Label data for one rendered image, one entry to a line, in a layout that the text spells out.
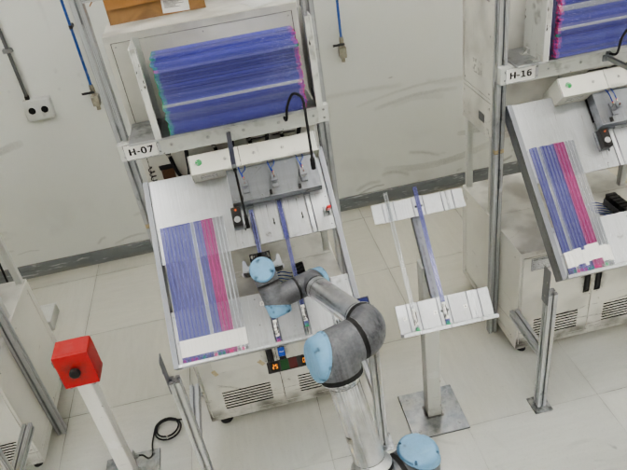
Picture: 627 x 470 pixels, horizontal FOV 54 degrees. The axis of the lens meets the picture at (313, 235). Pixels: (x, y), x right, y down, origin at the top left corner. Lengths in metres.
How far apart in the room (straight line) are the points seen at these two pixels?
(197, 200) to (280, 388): 0.96
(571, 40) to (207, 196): 1.47
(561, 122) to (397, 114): 1.63
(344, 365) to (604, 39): 1.65
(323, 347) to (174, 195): 1.07
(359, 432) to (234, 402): 1.26
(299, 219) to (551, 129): 1.06
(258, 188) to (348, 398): 0.97
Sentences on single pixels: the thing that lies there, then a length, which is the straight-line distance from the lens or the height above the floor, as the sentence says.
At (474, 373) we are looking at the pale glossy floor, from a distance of 3.06.
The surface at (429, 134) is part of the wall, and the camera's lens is 4.20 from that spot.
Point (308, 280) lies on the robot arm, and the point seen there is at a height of 1.07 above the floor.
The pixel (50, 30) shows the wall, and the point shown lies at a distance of 3.77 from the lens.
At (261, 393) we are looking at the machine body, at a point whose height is 0.17.
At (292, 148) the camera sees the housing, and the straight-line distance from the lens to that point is 2.33.
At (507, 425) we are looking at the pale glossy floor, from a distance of 2.87.
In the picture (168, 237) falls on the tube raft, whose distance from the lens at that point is 2.34.
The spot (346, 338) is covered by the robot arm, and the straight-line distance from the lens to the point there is 1.56.
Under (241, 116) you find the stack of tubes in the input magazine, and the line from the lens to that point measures 2.24.
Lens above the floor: 2.23
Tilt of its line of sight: 33 degrees down
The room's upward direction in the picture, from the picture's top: 9 degrees counter-clockwise
